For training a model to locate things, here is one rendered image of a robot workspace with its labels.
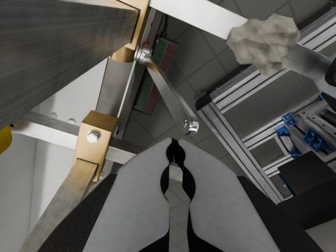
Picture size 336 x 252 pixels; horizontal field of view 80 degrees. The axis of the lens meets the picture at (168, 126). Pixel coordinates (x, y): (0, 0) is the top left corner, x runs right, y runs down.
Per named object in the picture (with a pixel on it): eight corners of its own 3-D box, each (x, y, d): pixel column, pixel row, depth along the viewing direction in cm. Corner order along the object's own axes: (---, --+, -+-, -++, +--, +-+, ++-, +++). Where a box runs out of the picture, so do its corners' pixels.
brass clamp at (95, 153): (121, 119, 37) (115, 133, 32) (105, 172, 43) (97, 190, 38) (87, 107, 36) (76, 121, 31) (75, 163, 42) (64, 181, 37)
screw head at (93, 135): (102, 131, 32) (100, 135, 31) (99, 142, 33) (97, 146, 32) (89, 127, 32) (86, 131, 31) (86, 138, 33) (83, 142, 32)
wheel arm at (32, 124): (227, 169, 42) (233, 185, 38) (219, 181, 43) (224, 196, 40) (3, 97, 35) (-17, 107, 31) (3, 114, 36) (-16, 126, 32)
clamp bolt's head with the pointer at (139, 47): (157, 39, 39) (152, 49, 26) (153, 52, 40) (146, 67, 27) (148, 35, 38) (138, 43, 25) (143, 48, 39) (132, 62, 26)
